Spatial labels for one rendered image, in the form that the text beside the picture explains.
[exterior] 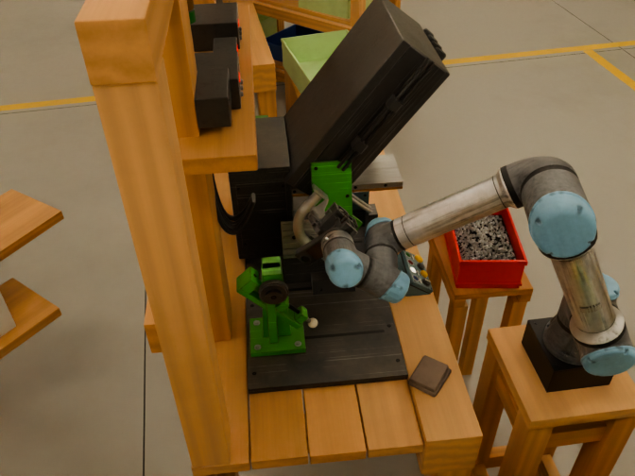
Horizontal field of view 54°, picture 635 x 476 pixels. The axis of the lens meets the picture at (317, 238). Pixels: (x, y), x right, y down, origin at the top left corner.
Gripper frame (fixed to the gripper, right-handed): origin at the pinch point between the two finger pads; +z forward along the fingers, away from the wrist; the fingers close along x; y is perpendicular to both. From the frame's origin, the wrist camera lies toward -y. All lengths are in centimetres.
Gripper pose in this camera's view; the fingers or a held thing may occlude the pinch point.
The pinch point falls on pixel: (321, 217)
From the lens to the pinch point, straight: 163.3
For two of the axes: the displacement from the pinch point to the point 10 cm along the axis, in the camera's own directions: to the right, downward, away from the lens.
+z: -1.0, -4.0, 9.1
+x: -7.3, -5.9, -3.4
